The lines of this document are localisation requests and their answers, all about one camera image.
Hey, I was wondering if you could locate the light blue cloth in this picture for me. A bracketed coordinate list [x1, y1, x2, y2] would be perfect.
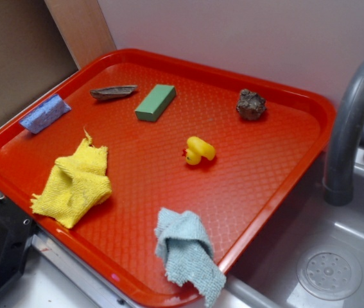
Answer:
[155, 208, 227, 307]

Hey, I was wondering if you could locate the yellow cloth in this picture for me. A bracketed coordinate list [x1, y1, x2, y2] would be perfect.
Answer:
[31, 132, 112, 229]

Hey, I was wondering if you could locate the yellow rubber duck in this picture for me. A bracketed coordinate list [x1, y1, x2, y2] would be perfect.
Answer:
[182, 136, 216, 166]

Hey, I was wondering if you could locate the green rectangular block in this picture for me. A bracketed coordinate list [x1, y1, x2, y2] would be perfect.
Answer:
[135, 84, 177, 122]

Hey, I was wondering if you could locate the red plastic tray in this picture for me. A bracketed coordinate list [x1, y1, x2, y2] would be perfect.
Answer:
[0, 49, 335, 307]

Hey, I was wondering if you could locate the brown lumpy rock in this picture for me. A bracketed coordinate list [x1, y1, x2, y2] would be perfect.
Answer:
[236, 89, 266, 121]

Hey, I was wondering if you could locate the brown bark piece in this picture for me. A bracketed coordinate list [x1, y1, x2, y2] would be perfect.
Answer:
[89, 85, 138, 101]

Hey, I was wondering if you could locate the blue sponge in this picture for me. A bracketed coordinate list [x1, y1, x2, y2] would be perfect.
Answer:
[19, 94, 71, 134]

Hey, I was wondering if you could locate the grey sink faucet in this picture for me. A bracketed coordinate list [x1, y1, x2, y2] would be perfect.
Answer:
[323, 61, 364, 206]

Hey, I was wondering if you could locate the grey plastic sink basin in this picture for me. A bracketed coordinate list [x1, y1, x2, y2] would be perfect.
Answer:
[226, 158, 364, 307]

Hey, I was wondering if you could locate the brown cardboard panel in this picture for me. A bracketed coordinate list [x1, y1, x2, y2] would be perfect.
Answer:
[0, 1, 116, 126]

